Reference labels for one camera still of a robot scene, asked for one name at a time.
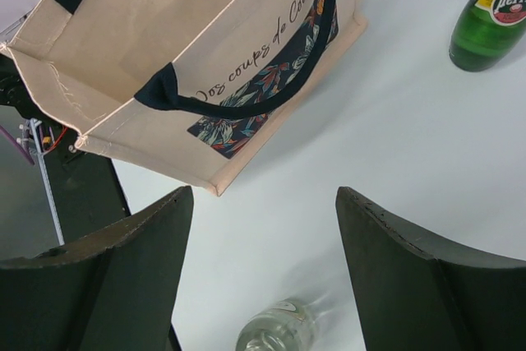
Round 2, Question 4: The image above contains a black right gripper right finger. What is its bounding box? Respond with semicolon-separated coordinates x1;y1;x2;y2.
335;187;525;350

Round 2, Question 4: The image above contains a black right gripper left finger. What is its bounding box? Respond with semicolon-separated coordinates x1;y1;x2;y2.
1;187;194;350

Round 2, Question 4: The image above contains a beige canvas tote bag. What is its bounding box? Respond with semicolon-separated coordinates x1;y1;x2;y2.
1;0;367;195

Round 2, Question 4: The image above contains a clear glass bottle green cap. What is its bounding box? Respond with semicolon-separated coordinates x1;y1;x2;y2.
235;297;330;351

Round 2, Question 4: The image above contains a green bottle far left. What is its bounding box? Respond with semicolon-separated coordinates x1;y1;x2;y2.
449;0;525;72

